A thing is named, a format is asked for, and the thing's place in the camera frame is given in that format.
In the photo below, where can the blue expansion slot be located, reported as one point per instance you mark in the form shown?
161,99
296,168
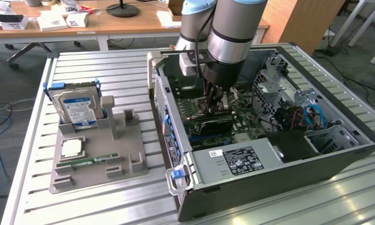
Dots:
203,137

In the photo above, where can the CPU socket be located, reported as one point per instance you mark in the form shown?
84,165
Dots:
200,106

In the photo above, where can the blue case latch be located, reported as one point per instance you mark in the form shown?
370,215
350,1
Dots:
176,175

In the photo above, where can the white table frame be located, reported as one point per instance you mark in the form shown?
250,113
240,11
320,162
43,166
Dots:
347,23

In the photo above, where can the silver CPU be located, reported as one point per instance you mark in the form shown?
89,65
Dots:
72,148

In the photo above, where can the green motherboard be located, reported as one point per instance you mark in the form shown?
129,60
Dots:
245,122

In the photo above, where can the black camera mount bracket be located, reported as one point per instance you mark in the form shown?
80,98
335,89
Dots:
203,57

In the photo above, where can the grey parts rack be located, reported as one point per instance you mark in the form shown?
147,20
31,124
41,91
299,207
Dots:
96,145

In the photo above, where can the grey cup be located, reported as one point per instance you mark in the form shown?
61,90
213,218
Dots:
32,2

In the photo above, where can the tape roll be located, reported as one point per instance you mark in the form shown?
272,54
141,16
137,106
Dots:
47,2

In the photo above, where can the grey power supply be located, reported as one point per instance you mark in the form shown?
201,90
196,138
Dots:
205,168

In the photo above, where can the open black PC case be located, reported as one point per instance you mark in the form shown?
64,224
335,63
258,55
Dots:
299,187

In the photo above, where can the flat white box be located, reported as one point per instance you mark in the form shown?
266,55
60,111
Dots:
52,22

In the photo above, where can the large silver drive cage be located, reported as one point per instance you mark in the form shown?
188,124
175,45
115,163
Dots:
268,93

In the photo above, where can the black chair base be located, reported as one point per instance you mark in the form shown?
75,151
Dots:
27,50

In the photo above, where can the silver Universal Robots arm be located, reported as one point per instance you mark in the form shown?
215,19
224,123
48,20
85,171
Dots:
231,30

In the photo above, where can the black and white box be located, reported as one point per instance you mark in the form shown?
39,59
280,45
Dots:
12,22

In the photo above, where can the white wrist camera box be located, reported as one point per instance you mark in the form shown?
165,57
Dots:
188,66

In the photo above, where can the wooden cabinet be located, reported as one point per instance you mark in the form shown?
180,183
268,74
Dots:
299,23

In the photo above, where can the white box with label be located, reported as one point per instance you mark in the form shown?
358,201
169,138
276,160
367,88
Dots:
76,20

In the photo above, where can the black power strip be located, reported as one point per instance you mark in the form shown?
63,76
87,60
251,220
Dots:
326,51

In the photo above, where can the white barcode sticker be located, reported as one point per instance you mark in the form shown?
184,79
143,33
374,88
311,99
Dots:
215,153

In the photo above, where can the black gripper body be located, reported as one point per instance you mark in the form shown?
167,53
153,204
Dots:
221,75

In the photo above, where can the white paper stack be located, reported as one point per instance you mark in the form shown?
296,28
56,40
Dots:
168,18

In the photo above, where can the black lamp base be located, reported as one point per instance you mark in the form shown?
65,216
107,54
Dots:
123,11

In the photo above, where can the black power supply label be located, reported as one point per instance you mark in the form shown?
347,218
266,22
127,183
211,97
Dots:
243,161

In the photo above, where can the metal socket cover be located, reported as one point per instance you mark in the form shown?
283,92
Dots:
233,93

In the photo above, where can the low profile graphics card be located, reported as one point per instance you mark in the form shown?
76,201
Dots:
216,127

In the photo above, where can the wooden desk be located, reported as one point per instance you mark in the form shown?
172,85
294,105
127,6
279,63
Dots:
127,25

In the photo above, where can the black RAM slot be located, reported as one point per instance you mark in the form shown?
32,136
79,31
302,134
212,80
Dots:
189,88
189,91
191,96

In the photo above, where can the small silver disk bay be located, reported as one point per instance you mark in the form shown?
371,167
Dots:
331,140

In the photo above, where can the silver chipset heat sink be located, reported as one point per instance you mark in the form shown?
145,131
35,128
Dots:
243,138

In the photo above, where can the clear bag of parts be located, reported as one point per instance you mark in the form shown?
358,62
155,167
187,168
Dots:
76,5

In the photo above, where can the hard disk in blue caddy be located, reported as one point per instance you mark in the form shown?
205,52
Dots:
77,110

